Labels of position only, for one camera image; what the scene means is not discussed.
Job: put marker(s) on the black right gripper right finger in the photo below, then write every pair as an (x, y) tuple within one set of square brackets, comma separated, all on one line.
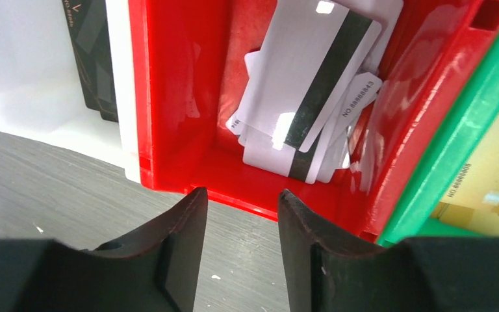
[(329, 269)]

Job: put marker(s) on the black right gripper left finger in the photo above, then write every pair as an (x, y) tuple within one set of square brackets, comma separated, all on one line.
[(154, 267)]

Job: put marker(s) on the white magnetic stripe card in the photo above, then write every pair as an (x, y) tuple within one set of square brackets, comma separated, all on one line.
[(311, 51)]

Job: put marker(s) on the yellow card in green bin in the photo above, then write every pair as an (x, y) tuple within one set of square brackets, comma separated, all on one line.
[(472, 200)]

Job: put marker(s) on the cards in red bin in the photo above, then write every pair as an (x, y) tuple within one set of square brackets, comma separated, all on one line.
[(329, 151)]

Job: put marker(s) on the red plastic bin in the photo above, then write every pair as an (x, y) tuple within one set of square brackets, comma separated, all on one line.
[(189, 76)]

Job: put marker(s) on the green plastic bin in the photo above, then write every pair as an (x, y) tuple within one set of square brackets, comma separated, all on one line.
[(456, 138)]

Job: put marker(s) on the white plastic bin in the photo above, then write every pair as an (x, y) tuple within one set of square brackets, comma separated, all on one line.
[(41, 98)]

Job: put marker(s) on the black leather wallet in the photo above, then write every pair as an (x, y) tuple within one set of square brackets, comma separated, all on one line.
[(89, 32)]

